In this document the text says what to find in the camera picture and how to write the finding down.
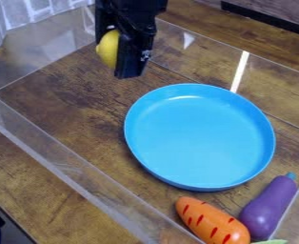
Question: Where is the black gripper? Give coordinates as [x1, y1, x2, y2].
[95, 0, 168, 79]

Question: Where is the yellow lemon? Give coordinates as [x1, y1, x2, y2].
[95, 30, 120, 69]

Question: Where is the blue round tray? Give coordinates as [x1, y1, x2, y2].
[124, 84, 277, 192]

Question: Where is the white patterned curtain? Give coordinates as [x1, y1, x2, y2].
[0, 0, 95, 46]

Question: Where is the orange toy carrot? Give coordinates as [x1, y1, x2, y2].
[176, 196, 251, 244]

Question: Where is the purple toy eggplant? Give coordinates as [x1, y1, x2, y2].
[239, 173, 298, 240]

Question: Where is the green toy vegetable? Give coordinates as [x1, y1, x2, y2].
[251, 239, 287, 244]

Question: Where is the clear acrylic enclosure wall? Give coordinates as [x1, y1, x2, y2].
[0, 0, 299, 244]

